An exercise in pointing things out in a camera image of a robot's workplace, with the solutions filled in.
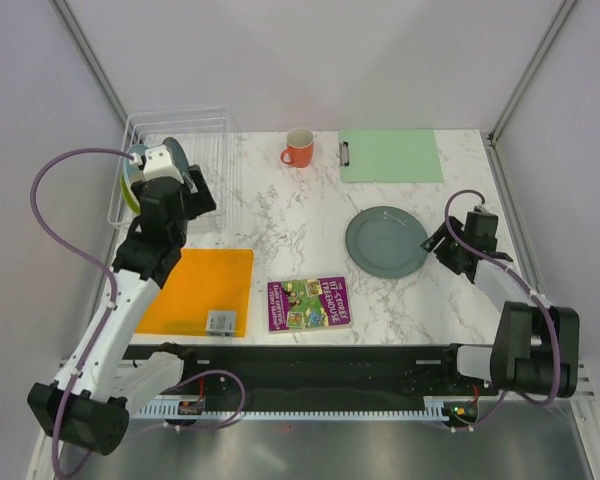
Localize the green clipboard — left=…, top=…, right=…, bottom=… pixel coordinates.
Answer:
left=338, top=129, right=444, bottom=184

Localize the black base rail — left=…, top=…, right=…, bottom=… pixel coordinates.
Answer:
left=124, top=342, right=511, bottom=416

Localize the aluminium frame post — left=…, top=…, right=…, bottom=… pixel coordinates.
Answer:
left=50, top=0, right=127, bottom=125
left=487, top=0, right=581, bottom=146

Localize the green rimmed grey plate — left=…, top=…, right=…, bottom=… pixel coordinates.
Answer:
left=121, top=157, right=143, bottom=215

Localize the purple treehouse book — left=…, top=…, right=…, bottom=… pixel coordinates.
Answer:
left=267, top=276, right=353, bottom=333

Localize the white slotted cable duct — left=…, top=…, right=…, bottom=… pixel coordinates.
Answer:
left=133, top=395, right=477, bottom=422

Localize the right aluminium frame post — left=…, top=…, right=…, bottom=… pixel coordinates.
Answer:
left=487, top=0, right=581, bottom=146

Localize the left aluminium frame post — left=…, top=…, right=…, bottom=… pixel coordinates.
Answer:
left=50, top=0, right=127, bottom=125

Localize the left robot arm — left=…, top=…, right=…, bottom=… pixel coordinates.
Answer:
left=27, top=165, right=216, bottom=455

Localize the dark blue plate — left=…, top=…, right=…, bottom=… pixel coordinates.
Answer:
left=157, top=137, right=190, bottom=184

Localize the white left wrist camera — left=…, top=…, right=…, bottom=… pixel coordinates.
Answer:
left=129, top=145, right=164, bottom=182

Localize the large teal plate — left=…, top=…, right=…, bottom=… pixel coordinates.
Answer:
left=345, top=206, right=428, bottom=279

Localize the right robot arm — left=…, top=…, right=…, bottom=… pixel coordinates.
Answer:
left=421, top=207, right=580, bottom=402

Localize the orange cutting board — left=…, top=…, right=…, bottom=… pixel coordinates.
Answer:
left=136, top=249, right=254, bottom=337

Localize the white wire dish rack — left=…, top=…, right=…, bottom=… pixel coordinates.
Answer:
left=104, top=103, right=244, bottom=234

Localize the orange mug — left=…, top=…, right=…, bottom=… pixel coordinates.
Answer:
left=280, top=128, right=315, bottom=168

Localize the small grey box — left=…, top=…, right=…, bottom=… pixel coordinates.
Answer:
left=205, top=310, right=237, bottom=337

